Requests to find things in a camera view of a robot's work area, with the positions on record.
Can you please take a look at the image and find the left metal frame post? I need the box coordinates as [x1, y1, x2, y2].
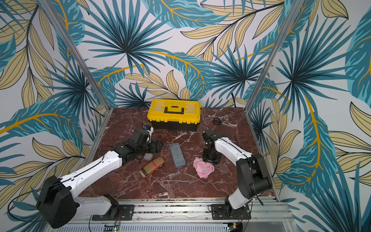
[39, 0, 111, 111]

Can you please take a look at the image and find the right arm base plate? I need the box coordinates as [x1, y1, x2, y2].
[208, 204, 251, 220]

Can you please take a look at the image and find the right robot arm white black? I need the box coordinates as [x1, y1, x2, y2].
[203, 130, 272, 220]

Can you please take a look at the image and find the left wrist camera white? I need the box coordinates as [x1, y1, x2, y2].
[143, 125, 154, 143]

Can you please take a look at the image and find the right metal frame post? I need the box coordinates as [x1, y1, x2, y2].
[245, 1, 304, 115]

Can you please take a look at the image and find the grey-blue rectangular eyeglass case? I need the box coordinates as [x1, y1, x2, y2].
[169, 143, 186, 168]

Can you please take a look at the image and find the aluminium front rail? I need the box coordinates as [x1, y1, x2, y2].
[43, 197, 298, 232]

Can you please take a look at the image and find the pink cloth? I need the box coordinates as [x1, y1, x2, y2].
[193, 158, 214, 179]

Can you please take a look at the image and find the grey oval eyeglass case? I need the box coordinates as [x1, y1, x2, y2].
[143, 153, 153, 161]

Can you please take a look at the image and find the brown case with red band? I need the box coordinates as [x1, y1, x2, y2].
[139, 157, 165, 177]

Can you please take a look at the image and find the yellow black toolbox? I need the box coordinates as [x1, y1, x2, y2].
[147, 99, 201, 131]

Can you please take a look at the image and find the metal frame post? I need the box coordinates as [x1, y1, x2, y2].
[245, 1, 304, 115]
[39, 0, 111, 111]

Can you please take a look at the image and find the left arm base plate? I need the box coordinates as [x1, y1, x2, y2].
[92, 205, 134, 221]

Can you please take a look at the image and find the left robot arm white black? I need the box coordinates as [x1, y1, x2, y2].
[36, 127, 163, 229]

